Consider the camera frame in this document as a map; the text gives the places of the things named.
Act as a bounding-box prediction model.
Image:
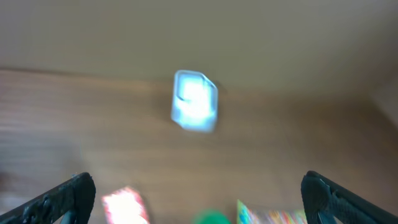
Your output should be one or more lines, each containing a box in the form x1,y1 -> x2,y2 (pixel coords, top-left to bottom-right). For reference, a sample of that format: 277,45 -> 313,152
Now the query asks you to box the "green lid jar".
192,210 -> 231,224

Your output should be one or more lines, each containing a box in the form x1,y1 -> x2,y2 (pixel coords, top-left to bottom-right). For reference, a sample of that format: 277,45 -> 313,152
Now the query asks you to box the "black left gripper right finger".
301,170 -> 397,224

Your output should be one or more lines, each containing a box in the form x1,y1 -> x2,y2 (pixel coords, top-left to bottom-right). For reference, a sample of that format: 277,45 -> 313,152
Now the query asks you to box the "Haribo gummy bag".
236,200 -> 307,224

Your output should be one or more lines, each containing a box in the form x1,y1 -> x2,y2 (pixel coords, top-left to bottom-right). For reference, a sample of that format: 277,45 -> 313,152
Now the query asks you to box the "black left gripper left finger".
1,172 -> 96,224

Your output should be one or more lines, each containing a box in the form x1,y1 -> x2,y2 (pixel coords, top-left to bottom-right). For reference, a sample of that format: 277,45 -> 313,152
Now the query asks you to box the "white barcode scanner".
171,70 -> 218,133

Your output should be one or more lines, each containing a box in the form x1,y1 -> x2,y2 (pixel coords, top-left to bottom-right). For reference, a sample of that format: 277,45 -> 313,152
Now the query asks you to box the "red white small carton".
101,186 -> 150,224

